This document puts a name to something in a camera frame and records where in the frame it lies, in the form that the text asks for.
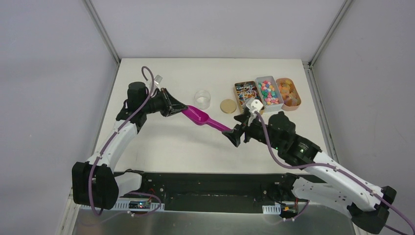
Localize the purple cable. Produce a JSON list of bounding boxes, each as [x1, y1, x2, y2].
[[88, 66, 163, 217], [256, 111, 415, 235]]

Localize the clear plastic jar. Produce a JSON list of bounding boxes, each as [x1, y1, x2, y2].
[[194, 90, 211, 110]]

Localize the gold jar lid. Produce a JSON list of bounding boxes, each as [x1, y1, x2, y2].
[[220, 99, 237, 114]]

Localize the right aluminium frame post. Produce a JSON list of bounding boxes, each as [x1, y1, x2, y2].
[[308, 0, 355, 68]]

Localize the orange tray of gummies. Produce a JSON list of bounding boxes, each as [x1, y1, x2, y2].
[[276, 78, 301, 111]]

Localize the left aluminium frame post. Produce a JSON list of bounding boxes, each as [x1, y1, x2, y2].
[[82, 0, 121, 66]]

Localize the magenta plastic scoop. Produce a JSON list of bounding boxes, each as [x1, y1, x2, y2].
[[181, 105, 231, 132]]

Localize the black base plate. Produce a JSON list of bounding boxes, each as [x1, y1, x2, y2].
[[133, 171, 296, 213]]

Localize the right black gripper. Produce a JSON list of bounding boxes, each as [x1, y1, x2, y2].
[[222, 112, 283, 151]]

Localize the aluminium frame post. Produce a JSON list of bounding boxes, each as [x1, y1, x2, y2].
[[82, 0, 121, 66], [308, 0, 355, 68]]

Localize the gold tin of lollipops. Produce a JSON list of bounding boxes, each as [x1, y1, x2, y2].
[[233, 81, 262, 113]]

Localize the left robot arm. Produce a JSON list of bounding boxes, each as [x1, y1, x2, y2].
[[72, 82, 188, 210]]

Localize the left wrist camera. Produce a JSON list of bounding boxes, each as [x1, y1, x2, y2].
[[147, 75, 162, 90]]

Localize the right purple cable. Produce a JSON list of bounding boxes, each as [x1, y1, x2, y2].
[[256, 111, 415, 235]]

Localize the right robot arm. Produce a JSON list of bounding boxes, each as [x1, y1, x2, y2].
[[223, 111, 396, 235]]

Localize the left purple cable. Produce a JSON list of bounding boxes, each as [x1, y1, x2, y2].
[[88, 66, 163, 217]]

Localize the right white cable duct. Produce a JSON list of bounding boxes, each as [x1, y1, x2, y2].
[[262, 204, 281, 215]]

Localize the white box of colourful candies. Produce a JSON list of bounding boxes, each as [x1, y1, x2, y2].
[[255, 76, 283, 113]]

